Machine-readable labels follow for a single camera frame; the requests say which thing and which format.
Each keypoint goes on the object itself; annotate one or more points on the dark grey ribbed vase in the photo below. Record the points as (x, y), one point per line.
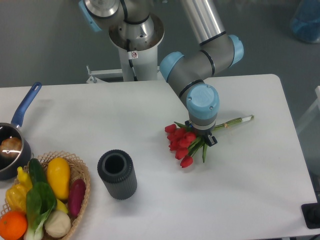
(116, 170)

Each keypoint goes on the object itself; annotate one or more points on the yellow squash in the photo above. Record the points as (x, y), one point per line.
(58, 177)

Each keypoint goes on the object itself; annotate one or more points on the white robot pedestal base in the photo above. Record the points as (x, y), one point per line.
(135, 65)

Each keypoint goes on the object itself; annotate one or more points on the orange fruit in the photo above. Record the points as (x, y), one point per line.
(13, 225)

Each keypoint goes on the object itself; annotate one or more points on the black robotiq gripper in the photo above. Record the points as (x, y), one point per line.
(209, 139)

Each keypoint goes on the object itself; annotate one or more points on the dark green cucumber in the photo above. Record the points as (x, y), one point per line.
(36, 172)

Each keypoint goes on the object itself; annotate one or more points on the blue transparent container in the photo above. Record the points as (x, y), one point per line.
(305, 23)

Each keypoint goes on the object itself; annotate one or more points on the beige garlic bulb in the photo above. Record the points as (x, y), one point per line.
(58, 224)

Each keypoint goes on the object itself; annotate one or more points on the brown bread bun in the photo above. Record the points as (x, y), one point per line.
(10, 147)

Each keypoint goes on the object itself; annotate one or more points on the yellow banana tip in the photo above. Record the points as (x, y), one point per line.
(60, 206)

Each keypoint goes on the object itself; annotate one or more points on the blue handled saucepan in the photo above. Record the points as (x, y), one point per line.
(8, 166)

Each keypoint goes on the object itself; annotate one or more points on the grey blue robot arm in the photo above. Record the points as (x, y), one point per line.
(137, 32)

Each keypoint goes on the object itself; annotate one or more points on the small yellow gourd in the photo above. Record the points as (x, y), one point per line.
(24, 178)

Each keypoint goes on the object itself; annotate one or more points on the green bok choy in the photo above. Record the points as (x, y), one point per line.
(40, 202)

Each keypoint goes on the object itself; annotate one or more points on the red tulip bouquet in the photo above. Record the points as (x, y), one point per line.
(185, 144)

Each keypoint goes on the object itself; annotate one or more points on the black device at edge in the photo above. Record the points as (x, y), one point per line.
(311, 214)

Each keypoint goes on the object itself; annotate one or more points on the purple eggplant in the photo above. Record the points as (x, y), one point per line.
(76, 197)

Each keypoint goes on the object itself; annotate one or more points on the yellow bell pepper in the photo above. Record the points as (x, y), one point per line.
(16, 198)

